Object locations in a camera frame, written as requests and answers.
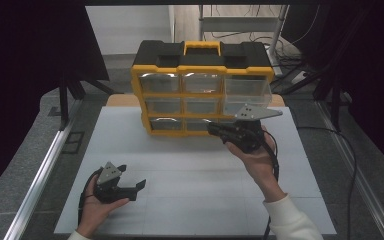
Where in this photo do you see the person's left hand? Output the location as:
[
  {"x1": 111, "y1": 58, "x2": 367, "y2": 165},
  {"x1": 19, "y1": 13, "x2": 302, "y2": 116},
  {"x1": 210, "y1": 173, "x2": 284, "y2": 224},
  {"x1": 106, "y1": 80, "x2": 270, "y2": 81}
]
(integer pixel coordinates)
[{"x1": 75, "y1": 174, "x2": 131, "y2": 239}]

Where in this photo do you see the grey metal shelf frame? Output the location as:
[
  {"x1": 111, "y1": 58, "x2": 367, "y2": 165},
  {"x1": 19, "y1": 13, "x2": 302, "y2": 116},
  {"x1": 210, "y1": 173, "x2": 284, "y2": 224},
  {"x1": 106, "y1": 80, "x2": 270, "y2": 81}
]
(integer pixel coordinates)
[{"x1": 198, "y1": 4, "x2": 289, "y2": 58}]

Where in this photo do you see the set of clear drawers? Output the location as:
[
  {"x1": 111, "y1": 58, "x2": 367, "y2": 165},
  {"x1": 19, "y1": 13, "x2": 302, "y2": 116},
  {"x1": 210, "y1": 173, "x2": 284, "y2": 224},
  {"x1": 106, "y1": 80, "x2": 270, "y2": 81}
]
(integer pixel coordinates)
[{"x1": 139, "y1": 72, "x2": 238, "y2": 132}]

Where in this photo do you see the white power strip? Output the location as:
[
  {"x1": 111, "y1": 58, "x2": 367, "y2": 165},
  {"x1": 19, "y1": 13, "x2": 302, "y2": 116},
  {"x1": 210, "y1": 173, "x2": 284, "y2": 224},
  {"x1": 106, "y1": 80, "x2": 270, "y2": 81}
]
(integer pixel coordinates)
[{"x1": 290, "y1": 70, "x2": 309, "y2": 85}]

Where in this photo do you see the long black cable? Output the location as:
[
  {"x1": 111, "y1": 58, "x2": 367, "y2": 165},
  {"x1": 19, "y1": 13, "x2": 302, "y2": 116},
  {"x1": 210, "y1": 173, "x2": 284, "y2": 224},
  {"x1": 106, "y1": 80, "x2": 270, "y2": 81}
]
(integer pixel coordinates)
[{"x1": 295, "y1": 125, "x2": 358, "y2": 240}]

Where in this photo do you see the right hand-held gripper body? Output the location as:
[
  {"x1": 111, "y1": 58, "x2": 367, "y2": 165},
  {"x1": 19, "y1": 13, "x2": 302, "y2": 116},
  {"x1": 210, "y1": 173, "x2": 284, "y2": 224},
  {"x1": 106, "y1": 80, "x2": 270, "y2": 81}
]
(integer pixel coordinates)
[{"x1": 224, "y1": 103, "x2": 284, "y2": 155}]

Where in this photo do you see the left hand-held gripper cable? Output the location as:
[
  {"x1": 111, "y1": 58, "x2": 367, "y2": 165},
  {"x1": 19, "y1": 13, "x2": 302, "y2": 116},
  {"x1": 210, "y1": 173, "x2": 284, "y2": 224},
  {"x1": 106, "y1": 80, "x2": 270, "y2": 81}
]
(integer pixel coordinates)
[{"x1": 77, "y1": 168, "x2": 104, "y2": 226}]

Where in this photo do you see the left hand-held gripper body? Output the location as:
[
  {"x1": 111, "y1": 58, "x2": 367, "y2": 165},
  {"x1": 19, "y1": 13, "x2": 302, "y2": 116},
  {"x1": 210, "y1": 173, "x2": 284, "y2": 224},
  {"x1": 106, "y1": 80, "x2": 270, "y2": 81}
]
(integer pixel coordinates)
[{"x1": 93, "y1": 161, "x2": 130, "y2": 204}]

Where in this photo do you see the aluminium rail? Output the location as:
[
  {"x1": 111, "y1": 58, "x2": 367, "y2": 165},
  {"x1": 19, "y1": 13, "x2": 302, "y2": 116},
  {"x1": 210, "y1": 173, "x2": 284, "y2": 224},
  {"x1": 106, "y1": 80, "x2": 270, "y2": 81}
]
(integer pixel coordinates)
[
  {"x1": 314, "y1": 99, "x2": 384, "y2": 240},
  {"x1": 3, "y1": 99, "x2": 84, "y2": 240}
]

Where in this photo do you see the person's right hand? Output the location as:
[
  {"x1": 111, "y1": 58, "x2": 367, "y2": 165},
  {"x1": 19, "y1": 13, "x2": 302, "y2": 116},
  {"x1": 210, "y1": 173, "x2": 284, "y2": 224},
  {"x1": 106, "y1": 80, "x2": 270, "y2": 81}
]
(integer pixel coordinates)
[{"x1": 224, "y1": 124, "x2": 286, "y2": 203}]

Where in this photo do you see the hand-held gripper cable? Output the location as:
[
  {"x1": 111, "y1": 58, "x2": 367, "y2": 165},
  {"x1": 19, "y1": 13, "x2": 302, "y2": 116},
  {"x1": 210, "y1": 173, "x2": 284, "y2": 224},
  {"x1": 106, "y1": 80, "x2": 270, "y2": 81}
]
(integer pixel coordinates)
[
  {"x1": 262, "y1": 130, "x2": 280, "y2": 240},
  {"x1": 77, "y1": 168, "x2": 104, "y2": 226}
]

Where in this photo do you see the large clear drawer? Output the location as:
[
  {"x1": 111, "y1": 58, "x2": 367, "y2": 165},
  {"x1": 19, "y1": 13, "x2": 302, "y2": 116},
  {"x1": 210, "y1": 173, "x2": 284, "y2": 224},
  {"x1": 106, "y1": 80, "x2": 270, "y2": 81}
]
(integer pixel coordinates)
[{"x1": 222, "y1": 75, "x2": 273, "y2": 116}]

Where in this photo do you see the black metal stand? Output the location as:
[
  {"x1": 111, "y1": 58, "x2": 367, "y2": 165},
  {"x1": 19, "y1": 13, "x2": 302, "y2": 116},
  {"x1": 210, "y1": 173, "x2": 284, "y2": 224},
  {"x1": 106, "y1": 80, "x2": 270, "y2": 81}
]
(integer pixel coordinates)
[
  {"x1": 279, "y1": 66, "x2": 351, "y2": 131},
  {"x1": 58, "y1": 74, "x2": 124, "y2": 131}
]

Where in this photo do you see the small clear plastic drawer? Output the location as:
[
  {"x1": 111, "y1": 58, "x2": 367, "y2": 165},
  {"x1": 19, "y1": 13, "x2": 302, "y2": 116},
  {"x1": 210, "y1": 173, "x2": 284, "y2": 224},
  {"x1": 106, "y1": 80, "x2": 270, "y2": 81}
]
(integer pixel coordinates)
[{"x1": 184, "y1": 118, "x2": 215, "y2": 132}]

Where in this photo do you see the dark curtain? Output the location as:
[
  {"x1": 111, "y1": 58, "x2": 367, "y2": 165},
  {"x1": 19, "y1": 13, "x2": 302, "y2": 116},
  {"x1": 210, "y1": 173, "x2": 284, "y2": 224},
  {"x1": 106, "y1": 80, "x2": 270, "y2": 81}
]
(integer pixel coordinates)
[
  {"x1": 0, "y1": 0, "x2": 110, "y2": 205},
  {"x1": 281, "y1": 0, "x2": 384, "y2": 183}
]

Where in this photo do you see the yellow and black organizer cabinet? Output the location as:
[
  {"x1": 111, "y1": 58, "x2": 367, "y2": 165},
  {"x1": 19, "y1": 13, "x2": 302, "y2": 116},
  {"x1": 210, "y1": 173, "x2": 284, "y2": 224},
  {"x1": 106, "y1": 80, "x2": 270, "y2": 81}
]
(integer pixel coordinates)
[{"x1": 130, "y1": 39, "x2": 275, "y2": 138}]

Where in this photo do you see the right hand-held gripper cable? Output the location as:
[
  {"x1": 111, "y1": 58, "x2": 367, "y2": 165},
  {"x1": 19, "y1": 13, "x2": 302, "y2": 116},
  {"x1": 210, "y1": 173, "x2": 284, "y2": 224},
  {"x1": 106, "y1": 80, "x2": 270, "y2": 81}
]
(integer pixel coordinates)
[{"x1": 262, "y1": 130, "x2": 280, "y2": 240}]

